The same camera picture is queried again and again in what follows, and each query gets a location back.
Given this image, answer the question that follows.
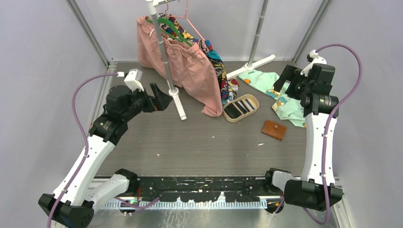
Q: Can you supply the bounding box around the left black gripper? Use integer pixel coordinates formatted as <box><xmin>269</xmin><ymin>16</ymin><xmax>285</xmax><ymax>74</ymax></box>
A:
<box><xmin>122</xmin><ymin>83</ymin><xmax>172</xmax><ymax>121</ymax></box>

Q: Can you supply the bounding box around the brown leather card holder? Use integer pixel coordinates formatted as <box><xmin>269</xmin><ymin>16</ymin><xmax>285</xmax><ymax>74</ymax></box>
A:
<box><xmin>262</xmin><ymin>120</ymin><xmax>287</xmax><ymax>141</ymax></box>

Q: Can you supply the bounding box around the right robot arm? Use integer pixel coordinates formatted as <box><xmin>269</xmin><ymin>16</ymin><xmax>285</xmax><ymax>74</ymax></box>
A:
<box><xmin>264</xmin><ymin>63</ymin><xmax>343</xmax><ymax>211</ymax></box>

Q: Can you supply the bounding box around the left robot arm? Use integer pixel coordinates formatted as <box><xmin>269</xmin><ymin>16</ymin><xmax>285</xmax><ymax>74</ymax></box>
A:
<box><xmin>38</xmin><ymin>83</ymin><xmax>173</xmax><ymax>228</ymax></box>

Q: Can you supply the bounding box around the striped credit cards stack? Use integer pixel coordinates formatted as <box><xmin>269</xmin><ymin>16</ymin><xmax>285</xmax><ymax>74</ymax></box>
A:
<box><xmin>235</xmin><ymin>99</ymin><xmax>256</xmax><ymax>114</ymax></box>

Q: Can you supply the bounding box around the beige oval card tray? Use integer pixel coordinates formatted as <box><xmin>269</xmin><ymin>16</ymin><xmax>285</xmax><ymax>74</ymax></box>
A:
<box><xmin>223</xmin><ymin>94</ymin><xmax>259</xmax><ymax>123</ymax></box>

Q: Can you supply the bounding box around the mint cartoon print cloth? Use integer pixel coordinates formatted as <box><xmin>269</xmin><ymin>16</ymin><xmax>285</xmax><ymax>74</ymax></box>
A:
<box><xmin>239</xmin><ymin>70</ymin><xmax>307</xmax><ymax>128</ymax></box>

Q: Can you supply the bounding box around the pink skirt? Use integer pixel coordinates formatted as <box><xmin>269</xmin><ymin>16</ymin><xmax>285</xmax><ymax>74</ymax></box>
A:
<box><xmin>137</xmin><ymin>16</ymin><xmax>223</xmax><ymax>117</ymax></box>

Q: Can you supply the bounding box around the colourful comic print garment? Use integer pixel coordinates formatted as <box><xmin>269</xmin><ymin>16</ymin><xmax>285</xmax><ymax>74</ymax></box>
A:
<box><xmin>159</xmin><ymin>13</ymin><xmax>240</xmax><ymax>105</ymax></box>

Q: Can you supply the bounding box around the green clothes hanger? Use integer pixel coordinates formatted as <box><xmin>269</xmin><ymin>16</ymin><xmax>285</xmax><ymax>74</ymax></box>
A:
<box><xmin>145</xmin><ymin>17</ymin><xmax>193</xmax><ymax>47</ymax></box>

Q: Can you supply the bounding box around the white clothes rack right post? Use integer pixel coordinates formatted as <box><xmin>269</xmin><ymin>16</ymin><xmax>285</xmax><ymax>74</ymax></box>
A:
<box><xmin>226</xmin><ymin>0</ymin><xmax>276</xmax><ymax>81</ymax></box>

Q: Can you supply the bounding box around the white clothes rack post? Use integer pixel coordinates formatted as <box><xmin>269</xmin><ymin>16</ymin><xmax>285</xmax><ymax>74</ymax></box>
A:
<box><xmin>226</xmin><ymin>0</ymin><xmax>276</xmax><ymax>81</ymax></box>
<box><xmin>146</xmin><ymin>0</ymin><xmax>187</xmax><ymax>121</ymax></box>

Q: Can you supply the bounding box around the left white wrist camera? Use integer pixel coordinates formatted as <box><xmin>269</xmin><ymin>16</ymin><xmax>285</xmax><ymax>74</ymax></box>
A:
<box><xmin>124</xmin><ymin>68</ymin><xmax>144</xmax><ymax>92</ymax></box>

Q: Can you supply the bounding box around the pink wire hanger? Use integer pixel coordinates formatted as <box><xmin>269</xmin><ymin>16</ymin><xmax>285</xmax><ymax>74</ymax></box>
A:
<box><xmin>173</xmin><ymin>0</ymin><xmax>205</xmax><ymax>40</ymax></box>

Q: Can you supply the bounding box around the white clothes rack left post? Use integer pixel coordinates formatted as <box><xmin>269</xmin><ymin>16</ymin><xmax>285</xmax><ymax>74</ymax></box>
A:
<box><xmin>146</xmin><ymin>0</ymin><xmax>187</xmax><ymax>121</ymax></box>

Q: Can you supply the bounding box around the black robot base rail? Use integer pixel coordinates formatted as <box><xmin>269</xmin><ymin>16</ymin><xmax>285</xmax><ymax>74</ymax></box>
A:
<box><xmin>119</xmin><ymin>176</ymin><xmax>283</xmax><ymax>203</ymax></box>

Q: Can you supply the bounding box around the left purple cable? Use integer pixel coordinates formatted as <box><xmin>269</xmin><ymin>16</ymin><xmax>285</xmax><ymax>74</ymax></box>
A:
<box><xmin>47</xmin><ymin>73</ymin><xmax>126</xmax><ymax>228</ymax></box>

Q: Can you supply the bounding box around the purple cable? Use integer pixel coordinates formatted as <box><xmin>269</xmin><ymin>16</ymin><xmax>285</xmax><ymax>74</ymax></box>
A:
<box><xmin>47</xmin><ymin>73</ymin><xmax>126</xmax><ymax>228</ymax></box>
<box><xmin>274</xmin><ymin>43</ymin><xmax>363</xmax><ymax>225</ymax></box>

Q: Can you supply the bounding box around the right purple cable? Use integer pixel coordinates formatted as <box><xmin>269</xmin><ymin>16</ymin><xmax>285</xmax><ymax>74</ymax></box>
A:
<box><xmin>274</xmin><ymin>43</ymin><xmax>363</xmax><ymax>225</ymax></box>

